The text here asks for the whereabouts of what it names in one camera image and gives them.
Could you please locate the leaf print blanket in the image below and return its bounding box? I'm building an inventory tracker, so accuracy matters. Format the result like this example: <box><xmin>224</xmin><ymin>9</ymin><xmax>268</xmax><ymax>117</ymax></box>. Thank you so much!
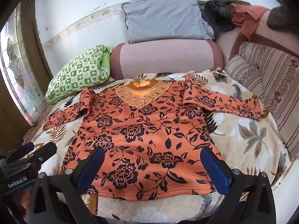
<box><xmin>22</xmin><ymin>66</ymin><xmax>293</xmax><ymax>224</ymax></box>

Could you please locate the pink sofa backrest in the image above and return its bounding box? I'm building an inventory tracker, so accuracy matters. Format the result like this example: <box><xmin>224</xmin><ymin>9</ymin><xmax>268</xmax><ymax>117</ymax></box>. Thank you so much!
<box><xmin>215</xmin><ymin>9</ymin><xmax>299</xmax><ymax>62</ymax></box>

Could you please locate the green checked pillow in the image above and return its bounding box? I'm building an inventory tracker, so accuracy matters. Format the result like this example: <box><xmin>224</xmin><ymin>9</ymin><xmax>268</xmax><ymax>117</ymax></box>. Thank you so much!
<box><xmin>45</xmin><ymin>44</ymin><xmax>113</xmax><ymax>104</ymax></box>

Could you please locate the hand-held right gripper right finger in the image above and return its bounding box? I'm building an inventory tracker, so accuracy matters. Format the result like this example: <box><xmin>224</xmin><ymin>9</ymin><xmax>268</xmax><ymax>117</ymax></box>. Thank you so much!
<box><xmin>200</xmin><ymin>147</ymin><xmax>277</xmax><ymax>224</ymax></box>

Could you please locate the wooden door frame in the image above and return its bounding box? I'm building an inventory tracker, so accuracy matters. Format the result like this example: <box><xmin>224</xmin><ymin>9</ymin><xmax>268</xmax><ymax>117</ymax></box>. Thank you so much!
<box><xmin>20</xmin><ymin>0</ymin><xmax>54</xmax><ymax>82</ymax></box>

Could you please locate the black fur garment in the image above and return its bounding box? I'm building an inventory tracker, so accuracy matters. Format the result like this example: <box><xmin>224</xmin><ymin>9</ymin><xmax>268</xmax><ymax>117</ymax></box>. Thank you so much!
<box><xmin>201</xmin><ymin>0</ymin><xmax>251</xmax><ymax>40</ymax></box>

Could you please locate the grey pillow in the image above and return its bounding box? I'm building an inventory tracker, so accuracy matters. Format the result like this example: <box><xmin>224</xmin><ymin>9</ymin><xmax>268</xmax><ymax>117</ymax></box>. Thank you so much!
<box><xmin>121</xmin><ymin>0</ymin><xmax>215</xmax><ymax>44</ymax></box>

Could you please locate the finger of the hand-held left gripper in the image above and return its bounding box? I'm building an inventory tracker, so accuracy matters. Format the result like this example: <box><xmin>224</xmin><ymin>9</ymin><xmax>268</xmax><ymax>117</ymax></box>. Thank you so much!
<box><xmin>14</xmin><ymin>141</ymin><xmax>58</xmax><ymax>176</ymax></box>
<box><xmin>8</xmin><ymin>142</ymin><xmax>35</xmax><ymax>161</ymax></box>

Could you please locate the pink bolster cushion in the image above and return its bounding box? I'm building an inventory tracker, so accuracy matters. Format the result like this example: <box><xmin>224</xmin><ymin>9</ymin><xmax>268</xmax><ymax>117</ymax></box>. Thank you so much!
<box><xmin>110</xmin><ymin>39</ymin><xmax>225</xmax><ymax>80</ymax></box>

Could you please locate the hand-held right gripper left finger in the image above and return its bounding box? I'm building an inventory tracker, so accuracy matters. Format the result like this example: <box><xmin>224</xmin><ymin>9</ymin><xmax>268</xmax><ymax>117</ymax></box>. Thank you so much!
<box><xmin>28</xmin><ymin>146</ymin><xmax>107</xmax><ymax>224</ymax></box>

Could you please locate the pink crumpled cloth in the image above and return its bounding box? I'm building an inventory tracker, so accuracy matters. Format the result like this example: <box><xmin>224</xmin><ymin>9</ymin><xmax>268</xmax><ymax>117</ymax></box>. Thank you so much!
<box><xmin>230</xmin><ymin>3</ymin><xmax>270</xmax><ymax>39</ymax></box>

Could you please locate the large striped cushion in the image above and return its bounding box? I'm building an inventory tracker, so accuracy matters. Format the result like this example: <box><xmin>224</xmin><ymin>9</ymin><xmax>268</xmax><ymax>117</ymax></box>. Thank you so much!
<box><xmin>238</xmin><ymin>42</ymin><xmax>299</xmax><ymax>161</ymax></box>

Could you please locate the small striped cushion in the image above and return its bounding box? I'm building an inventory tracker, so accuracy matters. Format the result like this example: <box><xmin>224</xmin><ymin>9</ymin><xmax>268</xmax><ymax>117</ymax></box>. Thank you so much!
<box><xmin>225</xmin><ymin>54</ymin><xmax>263</xmax><ymax>98</ymax></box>

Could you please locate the orange floral long-sleeved top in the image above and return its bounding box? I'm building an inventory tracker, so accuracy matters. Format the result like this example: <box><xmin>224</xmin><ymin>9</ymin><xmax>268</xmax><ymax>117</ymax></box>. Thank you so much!
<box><xmin>43</xmin><ymin>75</ymin><xmax>261</xmax><ymax>201</ymax></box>

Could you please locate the dark brown cloth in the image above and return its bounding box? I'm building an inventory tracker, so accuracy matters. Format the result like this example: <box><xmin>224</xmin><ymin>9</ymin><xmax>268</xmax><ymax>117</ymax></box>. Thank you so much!
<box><xmin>267</xmin><ymin>3</ymin><xmax>299</xmax><ymax>28</ymax></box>

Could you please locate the stained glass window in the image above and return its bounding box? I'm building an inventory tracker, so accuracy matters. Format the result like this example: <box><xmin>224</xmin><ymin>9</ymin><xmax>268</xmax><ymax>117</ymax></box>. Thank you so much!
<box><xmin>0</xmin><ymin>2</ymin><xmax>47</xmax><ymax>126</ymax></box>

